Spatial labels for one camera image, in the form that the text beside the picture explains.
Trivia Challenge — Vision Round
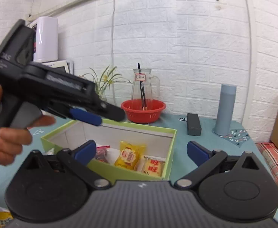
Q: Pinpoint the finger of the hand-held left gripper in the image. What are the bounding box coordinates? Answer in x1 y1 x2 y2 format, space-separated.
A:
87 93 126 121
44 107 102 126

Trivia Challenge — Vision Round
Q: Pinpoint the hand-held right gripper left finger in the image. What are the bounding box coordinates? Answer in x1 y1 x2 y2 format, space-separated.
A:
26 140 112 190

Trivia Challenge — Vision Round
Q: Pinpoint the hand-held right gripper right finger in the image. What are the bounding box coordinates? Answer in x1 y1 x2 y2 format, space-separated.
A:
175 141 260 190

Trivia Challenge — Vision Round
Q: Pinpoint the green cardboard box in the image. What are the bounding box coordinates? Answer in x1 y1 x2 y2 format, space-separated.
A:
40 118 177 181

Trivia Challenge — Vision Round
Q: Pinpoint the person's left hand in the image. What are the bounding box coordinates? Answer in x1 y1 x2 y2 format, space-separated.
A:
0 85 57 167

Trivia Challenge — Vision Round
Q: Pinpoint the dark red snack packet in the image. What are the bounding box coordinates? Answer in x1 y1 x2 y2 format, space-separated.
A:
95 145 111 164

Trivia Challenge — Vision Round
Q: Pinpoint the white boxy appliance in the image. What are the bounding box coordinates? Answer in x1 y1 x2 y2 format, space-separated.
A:
42 60 74 75

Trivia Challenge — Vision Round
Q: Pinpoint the teal tablecloth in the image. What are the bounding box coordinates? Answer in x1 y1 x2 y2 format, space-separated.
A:
0 113 278 228

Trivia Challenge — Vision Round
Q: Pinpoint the red plastic basket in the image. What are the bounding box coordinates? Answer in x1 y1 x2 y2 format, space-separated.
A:
121 99 166 124

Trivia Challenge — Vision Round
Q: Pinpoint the black rectangular case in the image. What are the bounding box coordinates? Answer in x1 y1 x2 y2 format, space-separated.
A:
187 113 202 136

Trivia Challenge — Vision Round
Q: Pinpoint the glass vase with flowering plant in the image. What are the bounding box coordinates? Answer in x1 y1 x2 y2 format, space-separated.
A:
80 65 132 102

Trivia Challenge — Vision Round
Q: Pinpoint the black straw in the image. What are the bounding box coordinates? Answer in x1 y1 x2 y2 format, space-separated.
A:
137 63 147 110

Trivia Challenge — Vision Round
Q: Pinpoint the white cylindrical appliance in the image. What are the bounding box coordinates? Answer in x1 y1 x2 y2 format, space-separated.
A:
33 17 59 63

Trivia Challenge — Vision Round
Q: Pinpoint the yellow snack packet round label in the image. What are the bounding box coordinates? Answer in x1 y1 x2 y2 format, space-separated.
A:
114 141 145 171

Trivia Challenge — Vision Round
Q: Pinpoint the glass pitcher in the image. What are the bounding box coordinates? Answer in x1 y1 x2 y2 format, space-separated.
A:
131 68 161 111

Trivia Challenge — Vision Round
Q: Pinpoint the heart-shaped patterned coaster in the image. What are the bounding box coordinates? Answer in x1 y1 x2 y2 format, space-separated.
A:
212 128 250 148

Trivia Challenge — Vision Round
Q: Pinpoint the small yellow red snack packet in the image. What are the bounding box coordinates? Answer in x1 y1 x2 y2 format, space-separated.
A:
141 156 165 177

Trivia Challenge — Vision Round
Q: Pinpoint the blue-grey cylindrical bottle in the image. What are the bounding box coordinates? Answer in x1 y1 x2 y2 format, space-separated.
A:
214 84 237 136

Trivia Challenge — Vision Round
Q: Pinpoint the white wall conduit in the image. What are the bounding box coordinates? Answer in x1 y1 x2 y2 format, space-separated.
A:
242 0 257 124

